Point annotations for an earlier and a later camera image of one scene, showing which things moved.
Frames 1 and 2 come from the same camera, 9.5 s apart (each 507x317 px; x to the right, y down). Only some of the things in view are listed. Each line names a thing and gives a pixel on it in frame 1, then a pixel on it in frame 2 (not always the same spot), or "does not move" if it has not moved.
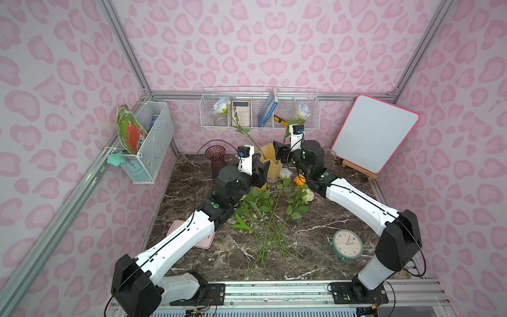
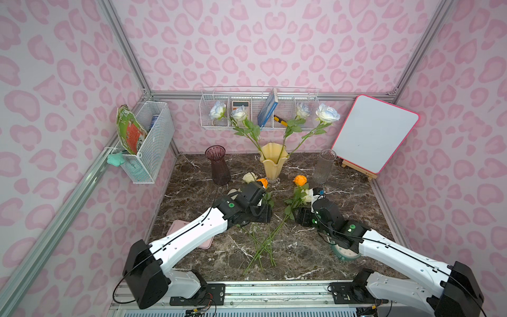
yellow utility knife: (281, 121) does not move
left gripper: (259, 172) → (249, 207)
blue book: (269, 109) does not move
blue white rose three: (284, 174) → (239, 115)
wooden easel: (358, 170) does not move
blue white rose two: (303, 111) does not move
